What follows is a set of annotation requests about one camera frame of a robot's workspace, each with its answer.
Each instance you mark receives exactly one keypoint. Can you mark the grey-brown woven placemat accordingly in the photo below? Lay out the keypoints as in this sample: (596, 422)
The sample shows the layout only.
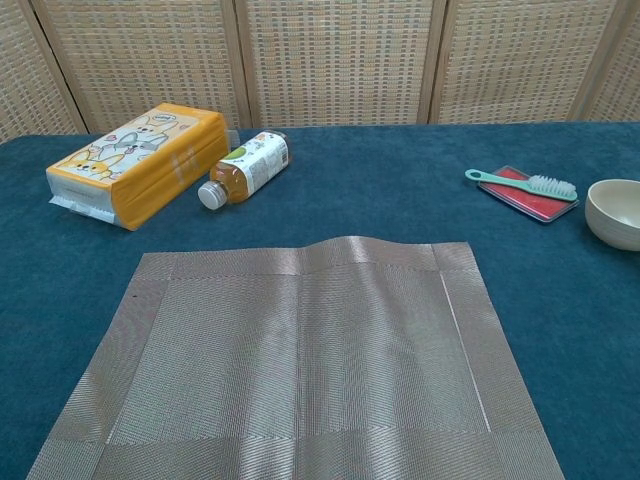
(300, 370)

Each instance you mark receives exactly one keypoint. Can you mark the cream white bowl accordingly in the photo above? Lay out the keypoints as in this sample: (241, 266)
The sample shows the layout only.
(615, 220)

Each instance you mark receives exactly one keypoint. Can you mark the plastic tea bottle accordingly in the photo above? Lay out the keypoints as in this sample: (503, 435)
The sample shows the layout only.
(250, 162)

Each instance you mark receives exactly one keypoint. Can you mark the woven wooden folding screen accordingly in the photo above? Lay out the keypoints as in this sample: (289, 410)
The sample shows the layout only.
(330, 60)

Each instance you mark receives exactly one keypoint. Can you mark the yellow corgi print tissue pack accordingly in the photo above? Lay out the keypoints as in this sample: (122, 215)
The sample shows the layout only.
(145, 165)

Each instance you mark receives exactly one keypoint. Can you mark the flat red plastic case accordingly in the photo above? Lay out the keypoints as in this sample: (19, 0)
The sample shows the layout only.
(525, 206)

